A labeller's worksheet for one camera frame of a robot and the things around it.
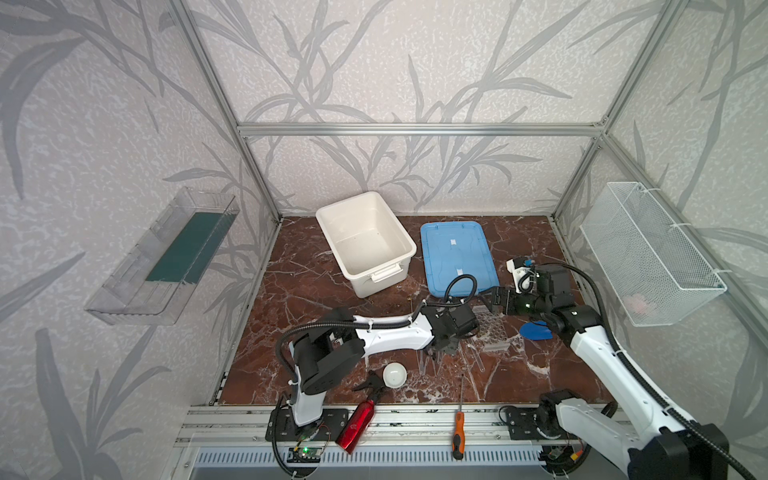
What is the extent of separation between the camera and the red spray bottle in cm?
70

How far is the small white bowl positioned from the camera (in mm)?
803

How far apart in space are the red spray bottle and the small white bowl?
2 centimetres
